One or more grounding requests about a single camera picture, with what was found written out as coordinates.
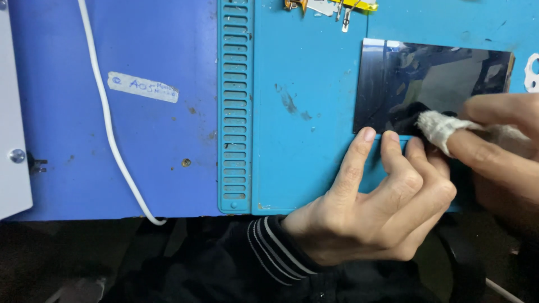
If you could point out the person's right fingers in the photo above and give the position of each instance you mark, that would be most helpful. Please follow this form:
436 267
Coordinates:
499 139

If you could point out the blue silicone repair mat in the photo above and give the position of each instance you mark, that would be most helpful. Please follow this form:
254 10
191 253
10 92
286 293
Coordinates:
311 109

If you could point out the white paper label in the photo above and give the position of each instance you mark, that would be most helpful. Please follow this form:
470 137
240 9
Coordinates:
142 87

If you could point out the person's left hand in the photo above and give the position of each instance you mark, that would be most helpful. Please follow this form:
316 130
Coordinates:
370 219

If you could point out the white cleaning cloth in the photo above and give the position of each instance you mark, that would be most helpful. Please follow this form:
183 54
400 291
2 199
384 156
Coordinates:
446 128

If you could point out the white metal device box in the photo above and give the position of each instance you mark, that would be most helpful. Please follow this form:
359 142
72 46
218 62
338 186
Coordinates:
12 109

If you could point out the brass metal clip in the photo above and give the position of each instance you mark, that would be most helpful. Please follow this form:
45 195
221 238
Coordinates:
294 5

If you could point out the person's right hand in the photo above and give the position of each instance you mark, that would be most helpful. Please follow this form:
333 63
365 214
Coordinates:
501 155

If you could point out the white adhesive gasket piece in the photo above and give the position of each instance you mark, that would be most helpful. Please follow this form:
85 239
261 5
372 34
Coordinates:
531 73

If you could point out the black glass phone screen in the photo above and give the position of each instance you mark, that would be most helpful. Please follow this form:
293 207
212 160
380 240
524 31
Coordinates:
421 84

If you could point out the silver metal blade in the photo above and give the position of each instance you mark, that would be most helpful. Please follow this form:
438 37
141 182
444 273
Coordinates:
321 8

